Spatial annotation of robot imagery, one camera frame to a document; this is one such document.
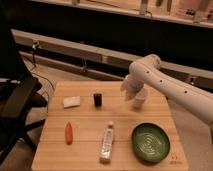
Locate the black office chair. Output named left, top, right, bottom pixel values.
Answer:
left=0, top=19, right=47, bottom=165

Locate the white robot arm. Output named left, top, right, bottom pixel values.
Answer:
left=121, top=54, right=213, bottom=144

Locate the green ribbed plate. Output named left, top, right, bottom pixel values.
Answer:
left=131, top=123, right=170, bottom=163

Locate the black standing eraser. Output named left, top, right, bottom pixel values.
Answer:
left=93, top=93, right=102, bottom=107

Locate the clear plastic bottle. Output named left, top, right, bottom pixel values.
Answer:
left=99, top=121, right=114, bottom=164

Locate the black cable on floor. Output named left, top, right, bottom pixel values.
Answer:
left=21, top=53, right=56, bottom=101

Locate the white paper cup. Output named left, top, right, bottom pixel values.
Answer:
left=133, top=88, right=148, bottom=109

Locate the white sponge block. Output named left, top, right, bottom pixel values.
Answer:
left=63, top=96, right=80, bottom=108

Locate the orange carrot toy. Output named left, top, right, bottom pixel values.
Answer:
left=65, top=122, right=73, bottom=145

